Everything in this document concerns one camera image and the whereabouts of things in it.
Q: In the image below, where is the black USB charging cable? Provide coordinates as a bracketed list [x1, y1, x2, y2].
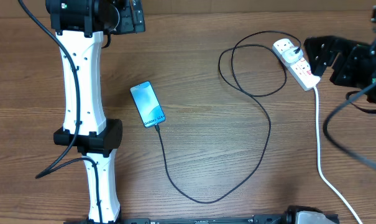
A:
[154, 30, 303, 205]

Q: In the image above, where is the Galaxy smartphone blue screen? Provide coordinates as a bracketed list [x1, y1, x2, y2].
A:
[130, 81, 166, 128]

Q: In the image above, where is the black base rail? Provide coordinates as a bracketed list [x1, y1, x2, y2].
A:
[63, 214, 341, 224]

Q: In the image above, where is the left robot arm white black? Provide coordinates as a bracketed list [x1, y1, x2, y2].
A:
[45, 0, 145, 223]

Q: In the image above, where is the white power strip cord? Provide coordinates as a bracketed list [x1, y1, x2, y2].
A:
[313, 86, 364, 224]

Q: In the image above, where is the white USB charger plug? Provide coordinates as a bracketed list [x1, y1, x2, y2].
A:
[282, 47, 303, 66]

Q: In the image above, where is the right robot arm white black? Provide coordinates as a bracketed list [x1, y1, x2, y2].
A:
[296, 6, 376, 170]

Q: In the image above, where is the white power strip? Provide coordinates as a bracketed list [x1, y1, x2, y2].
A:
[272, 39, 321, 91]

